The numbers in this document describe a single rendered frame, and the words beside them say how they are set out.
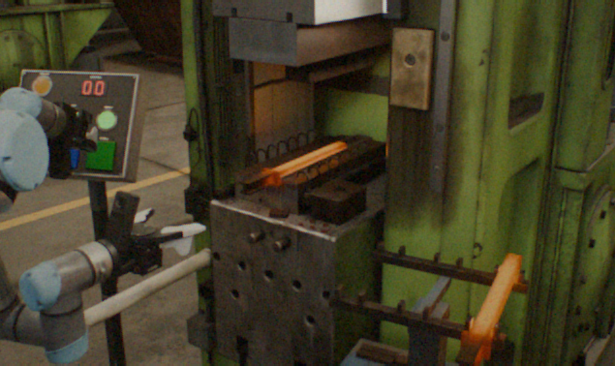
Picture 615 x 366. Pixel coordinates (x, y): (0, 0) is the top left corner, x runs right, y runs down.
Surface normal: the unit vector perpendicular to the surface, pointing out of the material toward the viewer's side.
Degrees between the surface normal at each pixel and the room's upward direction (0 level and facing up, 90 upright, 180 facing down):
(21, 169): 85
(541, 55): 90
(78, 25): 90
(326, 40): 90
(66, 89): 60
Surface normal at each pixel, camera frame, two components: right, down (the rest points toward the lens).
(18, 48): 0.66, 0.20
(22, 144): 0.98, -0.03
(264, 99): 0.81, 0.20
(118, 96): -0.16, -0.18
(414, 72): -0.58, 0.27
